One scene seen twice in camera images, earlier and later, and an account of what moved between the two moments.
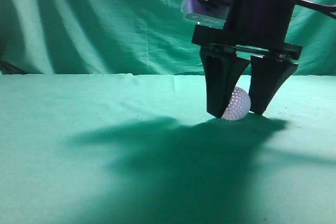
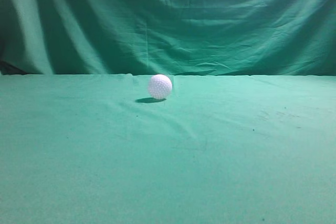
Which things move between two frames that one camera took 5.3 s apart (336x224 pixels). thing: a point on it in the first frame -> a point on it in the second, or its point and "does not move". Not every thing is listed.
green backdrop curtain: [128, 23] does not move
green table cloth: [142, 149] does not move
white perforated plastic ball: [239, 106] -> [160, 86]
